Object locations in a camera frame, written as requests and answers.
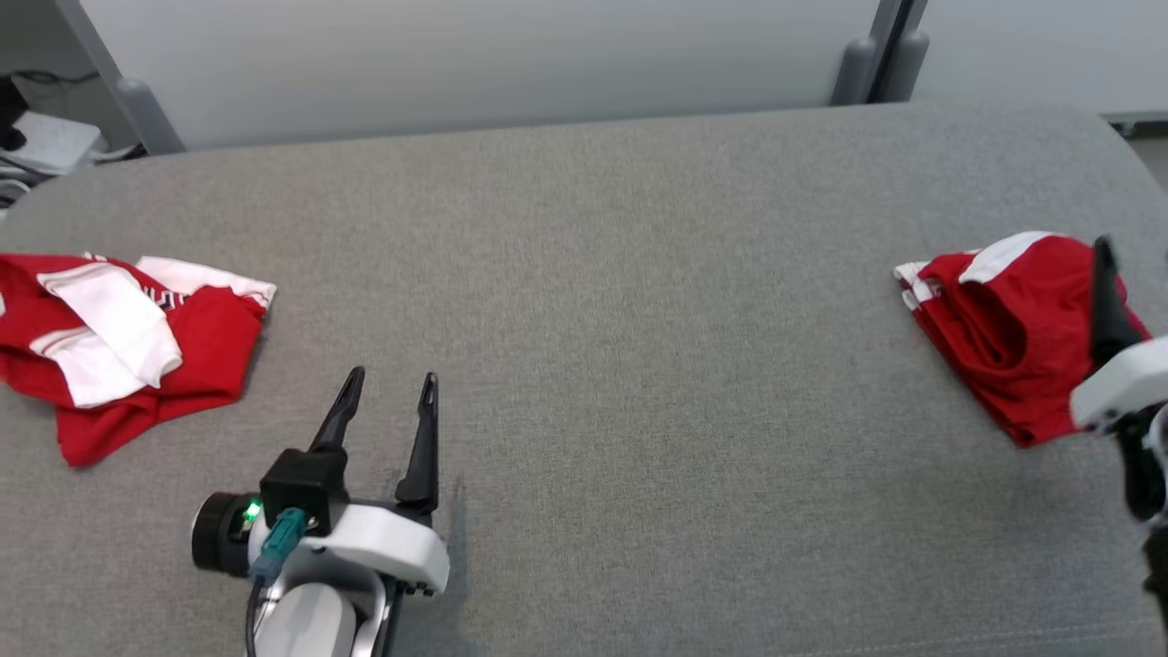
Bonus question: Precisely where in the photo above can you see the white power strip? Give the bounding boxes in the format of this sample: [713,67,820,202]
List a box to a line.
[9,111,103,174]

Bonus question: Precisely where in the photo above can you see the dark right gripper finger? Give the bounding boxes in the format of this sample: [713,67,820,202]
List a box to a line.
[1090,235,1146,366]

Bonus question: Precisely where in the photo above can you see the red shirt with white sleeves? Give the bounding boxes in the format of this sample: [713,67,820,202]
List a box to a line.
[0,251,277,468]

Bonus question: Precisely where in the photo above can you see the grey rounded partition foot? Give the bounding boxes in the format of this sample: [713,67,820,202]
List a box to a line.
[830,36,879,106]
[878,30,930,103]
[114,78,186,156]

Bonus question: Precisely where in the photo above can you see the grey partition base rail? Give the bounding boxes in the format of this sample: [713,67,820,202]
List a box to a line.
[1100,111,1168,138]

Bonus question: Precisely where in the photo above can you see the black plug adapter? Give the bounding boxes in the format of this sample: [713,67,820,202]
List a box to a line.
[0,78,28,151]

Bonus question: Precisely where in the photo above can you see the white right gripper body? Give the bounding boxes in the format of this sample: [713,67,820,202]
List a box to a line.
[1069,336,1168,526]

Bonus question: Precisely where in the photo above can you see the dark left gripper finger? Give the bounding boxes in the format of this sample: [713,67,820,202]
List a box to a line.
[395,372,441,514]
[310,367,366,453]

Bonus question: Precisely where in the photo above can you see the white floor cable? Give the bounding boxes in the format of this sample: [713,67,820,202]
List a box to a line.
[0,155,37,209]

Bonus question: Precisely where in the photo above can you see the red shorts with white stripe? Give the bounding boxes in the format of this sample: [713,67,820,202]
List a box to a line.
[892,230,1152,448]

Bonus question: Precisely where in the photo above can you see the black left camera cable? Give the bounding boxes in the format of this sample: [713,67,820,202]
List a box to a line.
[245,575,275,657]

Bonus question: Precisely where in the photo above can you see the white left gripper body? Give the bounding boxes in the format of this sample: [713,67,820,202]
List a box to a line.
[190,493,451,599]

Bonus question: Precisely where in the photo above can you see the teal left camera connector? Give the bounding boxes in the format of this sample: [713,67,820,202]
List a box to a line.
[248,508,308,585]

